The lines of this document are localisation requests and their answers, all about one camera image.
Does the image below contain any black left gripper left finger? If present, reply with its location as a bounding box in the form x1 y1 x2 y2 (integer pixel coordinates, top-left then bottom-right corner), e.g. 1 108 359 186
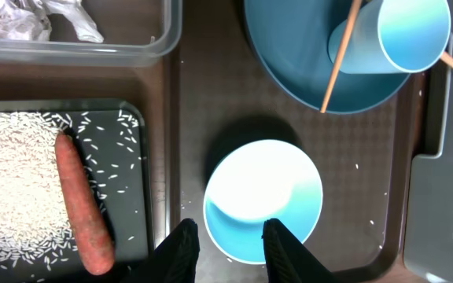
122 219 200 283

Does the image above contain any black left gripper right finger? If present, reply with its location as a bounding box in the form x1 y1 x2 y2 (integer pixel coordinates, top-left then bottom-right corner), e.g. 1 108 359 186
262 219 338 283

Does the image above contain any orange carrot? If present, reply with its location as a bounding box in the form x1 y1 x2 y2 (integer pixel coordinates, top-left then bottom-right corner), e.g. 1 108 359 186
55 134 115 275

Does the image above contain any light blue bowl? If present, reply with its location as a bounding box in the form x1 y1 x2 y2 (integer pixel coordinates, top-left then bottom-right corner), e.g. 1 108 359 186
203 139 323 265

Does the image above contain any pile of white rice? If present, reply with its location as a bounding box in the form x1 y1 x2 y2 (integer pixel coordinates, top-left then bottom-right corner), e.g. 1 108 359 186
0 112 77 270

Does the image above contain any wooden chopstick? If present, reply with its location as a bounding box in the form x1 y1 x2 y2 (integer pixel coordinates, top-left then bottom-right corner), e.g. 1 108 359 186
320 0 362 113

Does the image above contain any black waste tray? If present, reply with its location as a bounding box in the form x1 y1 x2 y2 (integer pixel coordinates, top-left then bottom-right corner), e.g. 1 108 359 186
0 98 153 282

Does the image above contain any clear plastic waste bin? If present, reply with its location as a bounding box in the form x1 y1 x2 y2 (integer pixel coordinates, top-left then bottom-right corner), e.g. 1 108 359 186
0 0 182 67

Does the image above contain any brown serving tray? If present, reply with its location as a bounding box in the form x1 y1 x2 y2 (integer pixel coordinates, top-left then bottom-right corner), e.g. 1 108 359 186
146 1 425 282

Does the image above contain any dark blue plate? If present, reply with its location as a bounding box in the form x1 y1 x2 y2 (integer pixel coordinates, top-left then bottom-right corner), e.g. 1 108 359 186
243 0 409 114

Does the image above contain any light blue plastic cup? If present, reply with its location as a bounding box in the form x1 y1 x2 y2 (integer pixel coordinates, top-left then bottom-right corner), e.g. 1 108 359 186
340 0 451 74

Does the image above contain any crumpled white tissue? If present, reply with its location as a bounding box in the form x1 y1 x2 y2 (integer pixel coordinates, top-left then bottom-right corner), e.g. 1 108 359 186
0 0 104 43

